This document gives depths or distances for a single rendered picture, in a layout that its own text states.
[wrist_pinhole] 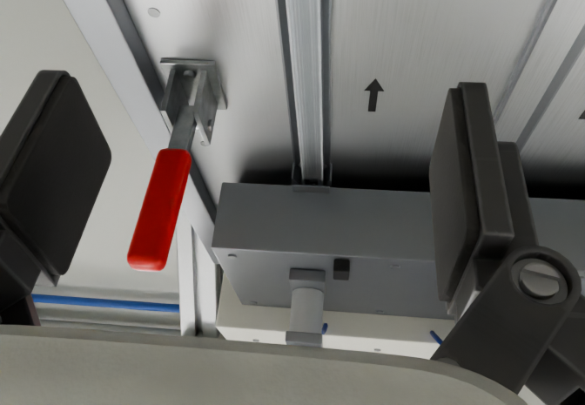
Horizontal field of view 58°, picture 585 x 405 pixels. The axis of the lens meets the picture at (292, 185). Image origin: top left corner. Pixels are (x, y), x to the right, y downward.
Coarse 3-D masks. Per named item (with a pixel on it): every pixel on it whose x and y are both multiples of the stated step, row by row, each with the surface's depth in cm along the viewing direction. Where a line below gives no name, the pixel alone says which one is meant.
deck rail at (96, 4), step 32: (64, 0) 22; (96, 0) 22; (96, 32) 23; (128, 32) 24; (128, 64) 25; (128, 96) 28; (160, 96) 29; (160, 128) 30; (192, 160) 35; (192, 192) 37; (192, 224) 42
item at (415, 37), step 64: (128, 0) 23; (192, 0) 23; (256, 0) 23; (384, 0) 22; (448, 0) 22; (512, 0) 21; (576, 0) 21; (256, 64) 26; (384, 64) 25; (448, 64) 25; (512, 64) 25; (576, 64) 24; (256, 128) 31; (384, 128) 30; (512, 128) 29; (576, 128) 29; (576, 192) 35
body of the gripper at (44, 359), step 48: (0, 336) 8; (48, 336) 8; (96, 336) 8; (144, 336) 8; (0, 384) 7; (48, 384) 7; (96, 384) 7; (144, 384) 7; (192, 384) 7; (240, 384) 7; (288, 384) 7; (336, 384) 7; (384, 384) 7; (432, 384) 7; (480, 384) 7
